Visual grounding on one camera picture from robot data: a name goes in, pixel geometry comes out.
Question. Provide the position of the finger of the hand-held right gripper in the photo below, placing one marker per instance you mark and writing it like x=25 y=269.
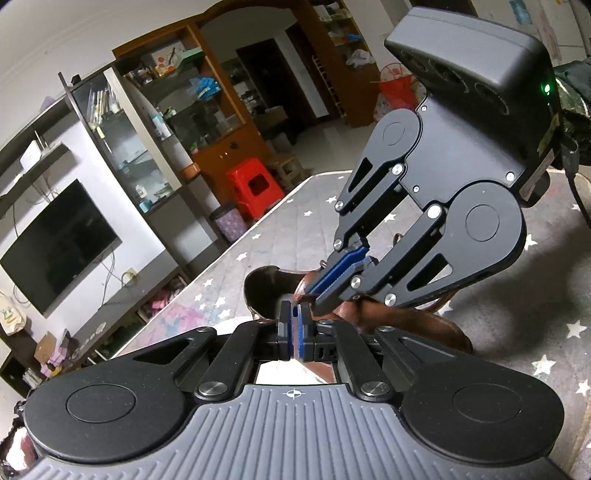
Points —
x=339 y=270
x=397 y=258

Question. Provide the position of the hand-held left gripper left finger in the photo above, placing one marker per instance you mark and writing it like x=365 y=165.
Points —
x=286 y=333

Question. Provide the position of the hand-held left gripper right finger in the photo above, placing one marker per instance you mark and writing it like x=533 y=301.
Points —
x=303 y=333

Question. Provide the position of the brown leather shoe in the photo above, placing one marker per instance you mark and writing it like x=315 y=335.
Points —
x=415 y=323

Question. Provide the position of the grey star-print mat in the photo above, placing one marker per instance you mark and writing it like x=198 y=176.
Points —
x=277 y=230

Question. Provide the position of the red fabric bag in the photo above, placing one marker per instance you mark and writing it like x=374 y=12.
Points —
x=399 y=90

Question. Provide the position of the small wooden stool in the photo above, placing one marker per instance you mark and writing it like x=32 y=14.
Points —
x=291 y=170

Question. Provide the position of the purple patterned trash bin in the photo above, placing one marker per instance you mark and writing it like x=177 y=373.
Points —
x=228 y=224

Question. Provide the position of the red plastic stool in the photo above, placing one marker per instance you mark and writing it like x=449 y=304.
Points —
x=254 y=184

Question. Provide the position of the brown wooden shelf unit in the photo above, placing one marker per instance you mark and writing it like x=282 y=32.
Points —
x=344 y=69

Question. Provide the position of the dark low television console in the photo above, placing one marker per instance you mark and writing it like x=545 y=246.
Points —
x=120 y=314

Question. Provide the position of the brown wooden cabinet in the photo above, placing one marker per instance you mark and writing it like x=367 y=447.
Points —
x=217 y=138

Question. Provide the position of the small cardboard box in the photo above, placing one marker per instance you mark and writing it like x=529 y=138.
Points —
x=46 y=348

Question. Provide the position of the black flat-screen television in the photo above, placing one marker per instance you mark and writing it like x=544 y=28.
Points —
x=55 y=249

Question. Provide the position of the glass display cabinet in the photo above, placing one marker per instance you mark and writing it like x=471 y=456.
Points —
x=124 y=143

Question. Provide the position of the beige tote bag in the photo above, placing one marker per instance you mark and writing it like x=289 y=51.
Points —
x=10 y=314

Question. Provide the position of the white router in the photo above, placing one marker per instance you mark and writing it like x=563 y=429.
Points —
x=34 y=154

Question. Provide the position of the dark wall shelf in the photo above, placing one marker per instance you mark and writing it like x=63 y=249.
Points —
x=32 y=180

